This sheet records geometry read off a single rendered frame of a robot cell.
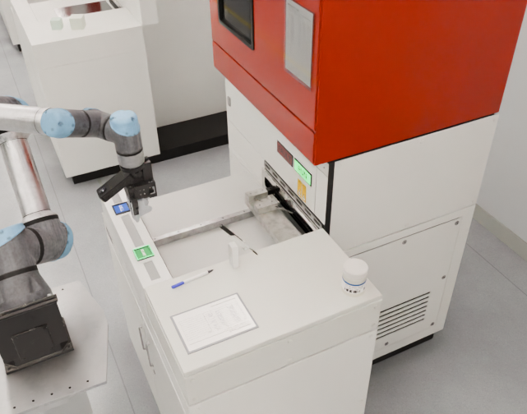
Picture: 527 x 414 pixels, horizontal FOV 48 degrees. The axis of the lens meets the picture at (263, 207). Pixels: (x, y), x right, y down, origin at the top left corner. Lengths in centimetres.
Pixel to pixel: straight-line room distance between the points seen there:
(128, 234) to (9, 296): 46
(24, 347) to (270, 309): 71
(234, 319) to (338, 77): 74
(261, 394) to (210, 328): 28
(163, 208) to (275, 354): 88
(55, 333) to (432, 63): 137
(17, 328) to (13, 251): 21
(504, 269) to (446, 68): 172
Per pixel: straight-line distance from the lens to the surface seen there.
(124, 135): 165
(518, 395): 293
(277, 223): 214
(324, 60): 167
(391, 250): 229
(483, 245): 358
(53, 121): 162
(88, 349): 190
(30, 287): 179
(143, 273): 188
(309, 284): 180
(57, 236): 191
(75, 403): 211
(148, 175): 176
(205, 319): 171
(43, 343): 187
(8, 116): 177
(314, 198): 200
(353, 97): 178
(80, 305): 203
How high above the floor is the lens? 224
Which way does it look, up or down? 38 degrees down
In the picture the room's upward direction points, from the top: 1 degrees counter-clockwise
